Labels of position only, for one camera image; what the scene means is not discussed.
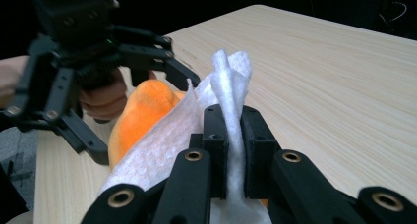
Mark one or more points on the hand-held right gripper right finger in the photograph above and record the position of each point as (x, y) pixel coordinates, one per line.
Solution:
(257, 152)

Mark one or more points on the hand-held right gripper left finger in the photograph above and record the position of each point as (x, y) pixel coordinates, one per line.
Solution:
(216, 145)

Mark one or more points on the white wet wipe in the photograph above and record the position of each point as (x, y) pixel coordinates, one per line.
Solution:
(229, 83)

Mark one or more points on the orange plush toy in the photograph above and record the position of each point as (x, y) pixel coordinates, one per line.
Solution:
(141, 112)

